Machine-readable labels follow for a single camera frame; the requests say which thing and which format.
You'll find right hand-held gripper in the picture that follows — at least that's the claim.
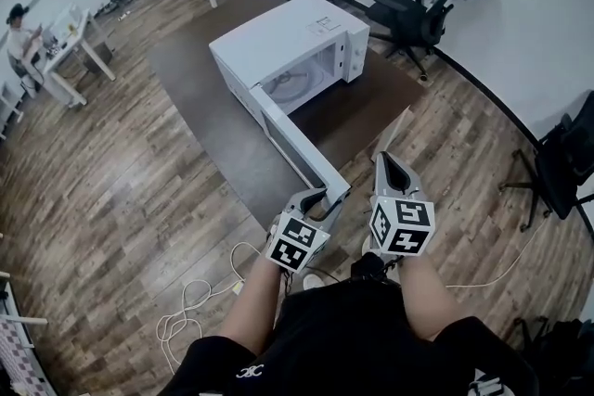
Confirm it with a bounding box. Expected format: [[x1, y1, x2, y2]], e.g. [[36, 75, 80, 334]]
[[368, 104, 436, 258]]

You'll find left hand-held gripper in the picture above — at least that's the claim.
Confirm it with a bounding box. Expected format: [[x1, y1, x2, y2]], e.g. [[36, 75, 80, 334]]
[[265, 186, 351, 276]]

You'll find white microwave door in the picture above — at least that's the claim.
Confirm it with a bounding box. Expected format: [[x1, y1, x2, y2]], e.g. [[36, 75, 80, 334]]
[[249, 84, 352, 203]]

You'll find person's left forearm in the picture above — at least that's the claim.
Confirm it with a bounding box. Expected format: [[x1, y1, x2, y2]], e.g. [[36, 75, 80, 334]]
[[216, 255, 285, 358]]

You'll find person's right forearm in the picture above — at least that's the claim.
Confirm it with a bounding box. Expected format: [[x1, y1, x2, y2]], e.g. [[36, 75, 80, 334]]
[[397, 251, 475, 342]]

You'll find glass microwave turntable plate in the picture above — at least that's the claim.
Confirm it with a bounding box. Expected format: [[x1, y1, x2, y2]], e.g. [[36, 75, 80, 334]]
[[265, 69, 313, 102]]

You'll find white microwave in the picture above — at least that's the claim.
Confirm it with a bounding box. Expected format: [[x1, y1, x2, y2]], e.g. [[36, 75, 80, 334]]
[[208, 0, 371, 126]]

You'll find black office chair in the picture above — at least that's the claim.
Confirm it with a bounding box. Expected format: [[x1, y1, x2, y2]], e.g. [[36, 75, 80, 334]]
[[365, 0, 477, 83], [498, 90, 594, 234]]

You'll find person's black clothing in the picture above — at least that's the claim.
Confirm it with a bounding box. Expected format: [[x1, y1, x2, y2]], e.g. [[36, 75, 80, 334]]
[[157, 277, 540, 396]]

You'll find black bag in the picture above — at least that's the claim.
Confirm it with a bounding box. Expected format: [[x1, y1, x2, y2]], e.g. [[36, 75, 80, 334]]
[[510, 314, 594, 396]]

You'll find white desk with clutter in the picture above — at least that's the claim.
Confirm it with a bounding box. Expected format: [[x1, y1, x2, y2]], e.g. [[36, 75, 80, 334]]
[[40, 6, 118, 109]]

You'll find white table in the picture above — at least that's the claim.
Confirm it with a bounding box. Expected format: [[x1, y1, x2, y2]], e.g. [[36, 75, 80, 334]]
[[0, 81, 25, 141]]

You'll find checkered cloth table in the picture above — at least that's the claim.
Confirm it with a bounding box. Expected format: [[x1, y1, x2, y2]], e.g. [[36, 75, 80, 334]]
[[0, 282, 58, 396]]

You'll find black cable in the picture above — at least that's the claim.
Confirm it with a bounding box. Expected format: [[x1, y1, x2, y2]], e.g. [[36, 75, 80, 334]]
[[278, 262, 356, 296]]

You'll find thin white cable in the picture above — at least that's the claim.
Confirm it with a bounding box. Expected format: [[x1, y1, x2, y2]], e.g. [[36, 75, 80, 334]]
[[445, 221, 545, 289]]

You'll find coiled white cable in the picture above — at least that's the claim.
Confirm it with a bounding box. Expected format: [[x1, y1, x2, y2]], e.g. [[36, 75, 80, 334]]
[[154, 240, 262, 376]]

